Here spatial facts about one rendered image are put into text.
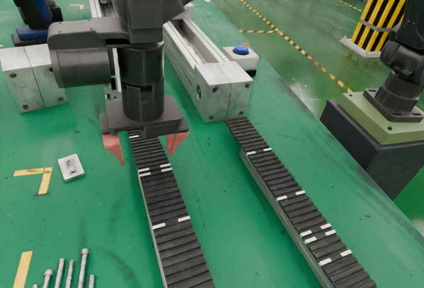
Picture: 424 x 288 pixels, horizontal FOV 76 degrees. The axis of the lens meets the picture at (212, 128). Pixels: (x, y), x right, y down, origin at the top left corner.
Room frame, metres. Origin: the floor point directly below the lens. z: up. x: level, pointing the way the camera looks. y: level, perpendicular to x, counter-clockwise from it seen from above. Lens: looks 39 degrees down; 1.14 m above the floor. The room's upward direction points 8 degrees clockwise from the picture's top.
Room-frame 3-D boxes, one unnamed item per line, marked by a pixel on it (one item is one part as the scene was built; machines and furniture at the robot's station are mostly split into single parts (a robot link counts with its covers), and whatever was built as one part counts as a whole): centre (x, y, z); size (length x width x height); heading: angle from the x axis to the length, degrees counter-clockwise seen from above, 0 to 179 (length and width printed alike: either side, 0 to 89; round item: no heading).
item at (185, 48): (0.93, 0.19, 0.82); 0.80 x 0.10 x 0.09; 26
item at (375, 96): (0.59, -0.42, 0.85); 0.12 x 0.09 x 0.08; 11
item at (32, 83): (0.49, 0.37, 0.83); 0.11 x 0.10 x 0.10; 129
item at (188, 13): (0.93, 0.19, 0.87); 0.16 x 0.11 x 0.07; 26
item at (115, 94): (0.84, 0.36, 0.82); 0.80 x 0.10 x 0.09; 26
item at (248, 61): (0.73, -0.04, 0.81); 0.10 x 0.08 x 0.06; 116
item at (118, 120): (0.32, 0.10, 0.92); 0.10 x 0.07 x 0.07; 116
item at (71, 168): (0.29, 0.22, 0.78); 0.05 x 0.03 x 0.01; 39
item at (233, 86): (0.53, -0.02, 0.83); 0.12 x 0.09 x 0.10; 116
